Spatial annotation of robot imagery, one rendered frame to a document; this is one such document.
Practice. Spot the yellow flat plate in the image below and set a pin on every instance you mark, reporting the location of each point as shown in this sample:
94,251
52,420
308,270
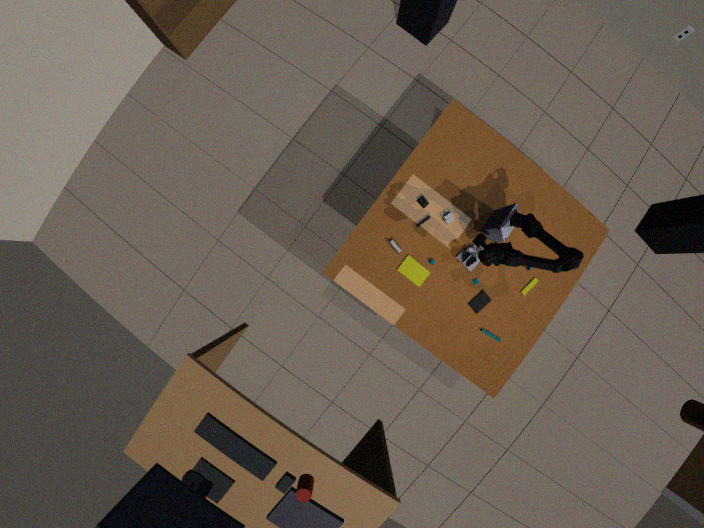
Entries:
414,271

